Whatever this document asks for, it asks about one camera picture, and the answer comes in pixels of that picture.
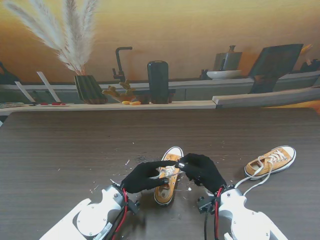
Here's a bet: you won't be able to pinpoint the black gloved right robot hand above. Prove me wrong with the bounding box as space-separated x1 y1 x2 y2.
178 152 227 196

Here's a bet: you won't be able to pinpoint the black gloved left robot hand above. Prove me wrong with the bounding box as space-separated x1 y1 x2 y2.
121 160 176 195

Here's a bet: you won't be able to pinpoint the orange canvas sneaker with laces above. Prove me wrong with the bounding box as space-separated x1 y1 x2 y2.
153 146 185 207

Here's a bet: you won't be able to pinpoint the dark low stand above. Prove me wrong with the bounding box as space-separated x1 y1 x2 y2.
134 88 176 105

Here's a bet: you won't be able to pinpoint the yellow cactus ornament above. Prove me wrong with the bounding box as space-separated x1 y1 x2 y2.
101 79 137 103

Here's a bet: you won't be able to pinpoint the grey wooden plank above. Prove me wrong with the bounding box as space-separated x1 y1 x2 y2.
211 86 320 109

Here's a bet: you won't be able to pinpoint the white bowl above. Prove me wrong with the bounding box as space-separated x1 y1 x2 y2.
206 69 243 80

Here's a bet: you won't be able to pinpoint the black cylindrical canister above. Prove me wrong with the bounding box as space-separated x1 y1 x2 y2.
146 60 170 105

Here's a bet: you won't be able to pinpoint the dark green ribbed vase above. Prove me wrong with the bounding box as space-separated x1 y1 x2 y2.
73 74 108 105

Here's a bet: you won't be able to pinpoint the grey metal pot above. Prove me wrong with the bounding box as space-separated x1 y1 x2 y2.
213 45 243 72

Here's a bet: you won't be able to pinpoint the red flat strips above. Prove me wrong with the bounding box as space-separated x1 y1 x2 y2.
37 102 69 107

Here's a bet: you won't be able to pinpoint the black kitchen faucet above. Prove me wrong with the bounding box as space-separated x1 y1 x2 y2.
111 46 134 81

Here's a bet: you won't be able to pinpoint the long white slat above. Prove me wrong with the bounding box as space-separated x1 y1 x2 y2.
36 71 62 103

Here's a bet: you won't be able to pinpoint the short white slat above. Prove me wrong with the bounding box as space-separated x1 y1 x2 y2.
14 81 36 103

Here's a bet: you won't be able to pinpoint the white pampas grass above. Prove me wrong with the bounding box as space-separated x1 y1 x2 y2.
2 0 101 76

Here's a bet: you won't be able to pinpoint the red left arm cable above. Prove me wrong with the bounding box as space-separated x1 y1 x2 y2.
112 188 130 240

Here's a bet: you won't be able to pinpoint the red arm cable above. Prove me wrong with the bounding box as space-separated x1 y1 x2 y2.
112 188 130 240
213 187 224 240

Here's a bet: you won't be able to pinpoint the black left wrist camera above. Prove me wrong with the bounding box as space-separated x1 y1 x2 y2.
127 199 141 215

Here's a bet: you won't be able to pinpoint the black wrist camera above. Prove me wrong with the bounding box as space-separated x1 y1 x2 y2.
127 199 141 215
196 196 214 215

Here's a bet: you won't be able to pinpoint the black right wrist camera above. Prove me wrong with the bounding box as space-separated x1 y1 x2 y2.
196 196 214 215

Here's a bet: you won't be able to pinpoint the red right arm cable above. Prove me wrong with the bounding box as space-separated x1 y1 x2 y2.
213 187 224 240

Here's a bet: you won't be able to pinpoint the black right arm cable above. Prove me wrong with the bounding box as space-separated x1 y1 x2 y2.
204 212 211 240

